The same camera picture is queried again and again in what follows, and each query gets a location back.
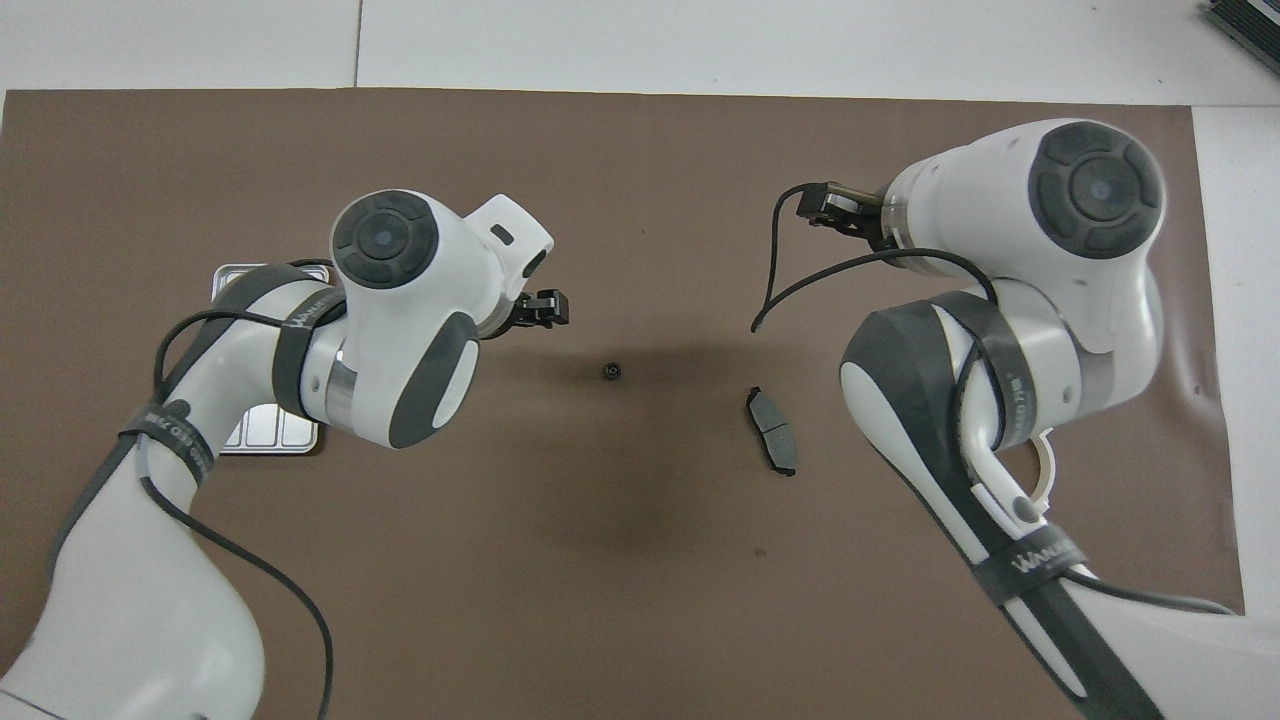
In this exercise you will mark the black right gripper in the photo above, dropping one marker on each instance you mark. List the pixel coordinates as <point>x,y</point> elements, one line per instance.
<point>875,215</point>

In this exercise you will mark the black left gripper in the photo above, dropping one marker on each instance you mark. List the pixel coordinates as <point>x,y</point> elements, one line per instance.
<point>508,318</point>

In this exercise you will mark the small black bearing gear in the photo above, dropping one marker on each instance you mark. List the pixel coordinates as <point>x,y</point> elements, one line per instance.
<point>611,372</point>

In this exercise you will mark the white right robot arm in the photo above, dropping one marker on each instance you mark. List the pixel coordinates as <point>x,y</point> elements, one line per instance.
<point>1000,230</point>

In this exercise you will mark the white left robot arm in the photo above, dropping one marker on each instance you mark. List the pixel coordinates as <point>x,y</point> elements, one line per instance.
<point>400,300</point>

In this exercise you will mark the silver metal tray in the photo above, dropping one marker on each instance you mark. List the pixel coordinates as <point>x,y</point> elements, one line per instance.
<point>270,435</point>

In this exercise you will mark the dark grey brake pad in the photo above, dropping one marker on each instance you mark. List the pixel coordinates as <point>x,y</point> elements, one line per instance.
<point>772,430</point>

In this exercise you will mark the brown table mat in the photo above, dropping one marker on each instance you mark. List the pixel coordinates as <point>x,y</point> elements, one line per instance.
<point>620,560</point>

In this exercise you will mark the grey ribbed device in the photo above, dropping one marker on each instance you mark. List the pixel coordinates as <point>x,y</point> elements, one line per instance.
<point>1245,22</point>

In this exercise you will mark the white curved plastic bracket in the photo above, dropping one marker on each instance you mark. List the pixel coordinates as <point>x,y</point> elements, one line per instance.
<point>1050,470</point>

